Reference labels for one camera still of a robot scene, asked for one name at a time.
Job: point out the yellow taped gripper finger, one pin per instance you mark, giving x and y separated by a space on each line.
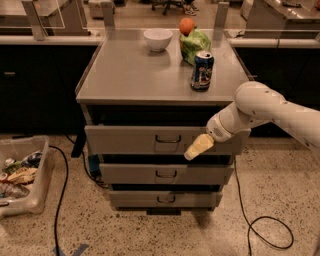
202 143

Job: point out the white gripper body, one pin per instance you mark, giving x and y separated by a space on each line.
218 129

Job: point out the grey top drawer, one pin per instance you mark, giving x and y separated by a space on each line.
145 140

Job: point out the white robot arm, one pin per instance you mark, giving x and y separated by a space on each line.
255 104

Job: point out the grey metal drawer cabinet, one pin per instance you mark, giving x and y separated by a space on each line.
127 84

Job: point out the grey bottom drawer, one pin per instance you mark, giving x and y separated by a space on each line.
152 199

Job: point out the blue soda can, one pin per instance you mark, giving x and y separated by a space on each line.
202 71

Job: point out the green chip bag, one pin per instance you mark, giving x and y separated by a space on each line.
190 45

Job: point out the orange fruit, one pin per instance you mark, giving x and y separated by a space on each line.
186 25

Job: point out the white ceramic bowl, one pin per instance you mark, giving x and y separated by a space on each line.
158 39

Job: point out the blue power adapter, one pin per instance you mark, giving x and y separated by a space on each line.
93 162

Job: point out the black office chair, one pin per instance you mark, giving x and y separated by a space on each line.
166 4

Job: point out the clear plastic bin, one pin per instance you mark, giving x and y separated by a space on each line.
18 149

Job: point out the crumpled snack packages in bin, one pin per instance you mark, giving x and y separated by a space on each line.
17 174

